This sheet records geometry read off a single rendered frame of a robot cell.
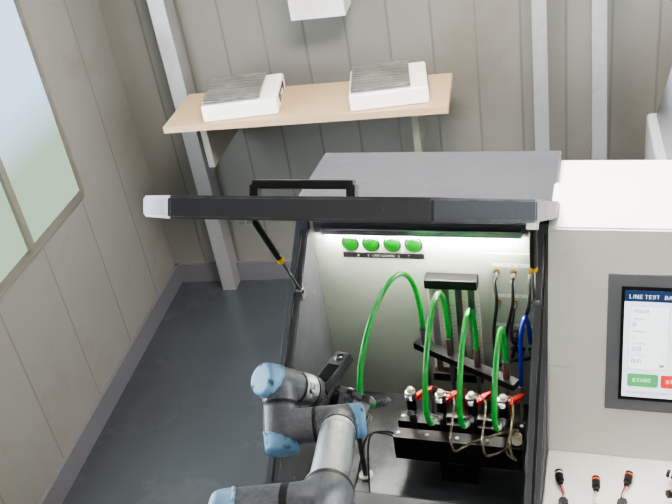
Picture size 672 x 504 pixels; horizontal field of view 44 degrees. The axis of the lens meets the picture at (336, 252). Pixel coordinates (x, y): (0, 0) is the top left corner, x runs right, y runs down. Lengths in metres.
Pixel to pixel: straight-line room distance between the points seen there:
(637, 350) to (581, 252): 0.27
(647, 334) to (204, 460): 2.26
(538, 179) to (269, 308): 2.53
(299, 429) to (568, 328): 0.70
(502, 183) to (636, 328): 0.53
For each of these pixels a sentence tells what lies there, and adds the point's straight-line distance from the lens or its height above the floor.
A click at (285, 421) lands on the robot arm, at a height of 1.38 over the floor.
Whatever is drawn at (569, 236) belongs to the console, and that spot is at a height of 1.53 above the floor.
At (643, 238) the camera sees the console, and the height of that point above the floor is 1.53.
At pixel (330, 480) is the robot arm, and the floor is 1.52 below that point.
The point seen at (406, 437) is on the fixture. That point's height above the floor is 0.98.
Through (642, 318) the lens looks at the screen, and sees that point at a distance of 2.07.
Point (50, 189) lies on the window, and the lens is 3.76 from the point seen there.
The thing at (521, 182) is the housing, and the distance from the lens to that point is 2.30.
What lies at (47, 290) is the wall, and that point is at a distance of 3.75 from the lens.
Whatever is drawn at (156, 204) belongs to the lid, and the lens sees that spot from 1.54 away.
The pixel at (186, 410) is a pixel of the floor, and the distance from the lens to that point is 4.08.
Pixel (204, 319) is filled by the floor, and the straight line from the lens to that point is 4.63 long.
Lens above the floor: 2.59
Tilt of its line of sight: 32 degrees down
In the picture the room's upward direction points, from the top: 10 degrees counter-clockwise
